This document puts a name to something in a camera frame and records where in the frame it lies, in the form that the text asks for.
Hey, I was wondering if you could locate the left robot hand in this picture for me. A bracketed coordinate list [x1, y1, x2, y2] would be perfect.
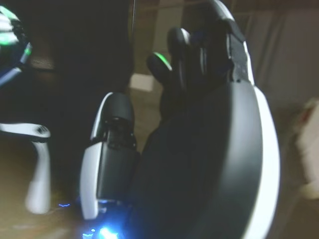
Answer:
[80, 0, 282, 239]

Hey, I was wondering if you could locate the white cloth object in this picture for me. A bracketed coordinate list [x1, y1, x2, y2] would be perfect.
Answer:
[296, 97, 319, 201]

